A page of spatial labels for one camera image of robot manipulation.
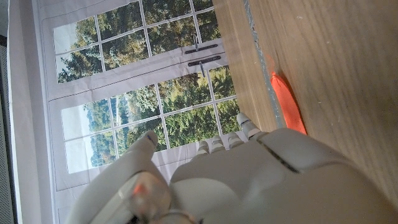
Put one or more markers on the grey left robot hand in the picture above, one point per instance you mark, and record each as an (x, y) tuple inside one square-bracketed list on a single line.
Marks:
[(264, 186)]

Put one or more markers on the orange ribbon roll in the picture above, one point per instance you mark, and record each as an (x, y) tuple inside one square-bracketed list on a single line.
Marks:
[(287, 105)]

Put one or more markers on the printed window backdrop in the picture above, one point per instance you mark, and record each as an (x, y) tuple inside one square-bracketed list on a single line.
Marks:
[(124, 77)]

